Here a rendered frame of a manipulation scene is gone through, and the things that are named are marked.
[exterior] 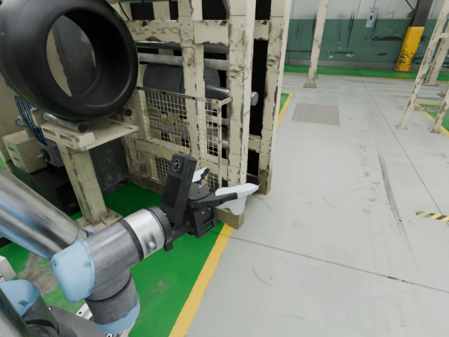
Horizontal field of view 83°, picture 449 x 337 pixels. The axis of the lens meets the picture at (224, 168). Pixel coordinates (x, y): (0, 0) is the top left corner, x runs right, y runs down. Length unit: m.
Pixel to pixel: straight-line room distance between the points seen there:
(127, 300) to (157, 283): 1.22
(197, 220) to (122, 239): 0.14
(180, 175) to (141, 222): 0.10
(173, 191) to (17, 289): 0.33
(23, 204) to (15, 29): 0.96
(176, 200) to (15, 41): 1.03
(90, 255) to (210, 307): 1.22
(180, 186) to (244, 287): 1.26
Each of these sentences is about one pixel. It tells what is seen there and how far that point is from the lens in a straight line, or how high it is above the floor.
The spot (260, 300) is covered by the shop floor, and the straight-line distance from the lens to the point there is 1.61.
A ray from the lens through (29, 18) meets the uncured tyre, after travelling 1.34.
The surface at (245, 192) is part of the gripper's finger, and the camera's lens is 0.49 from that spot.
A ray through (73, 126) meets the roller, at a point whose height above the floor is 0.91.
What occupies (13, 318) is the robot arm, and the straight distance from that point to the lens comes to 0.44.
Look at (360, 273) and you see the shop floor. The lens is 1.90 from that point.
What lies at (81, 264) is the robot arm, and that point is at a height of 1.07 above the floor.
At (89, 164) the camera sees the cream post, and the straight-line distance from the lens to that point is 1.95.
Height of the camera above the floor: 1.36
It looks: 30 degrees down
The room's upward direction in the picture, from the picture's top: straight up
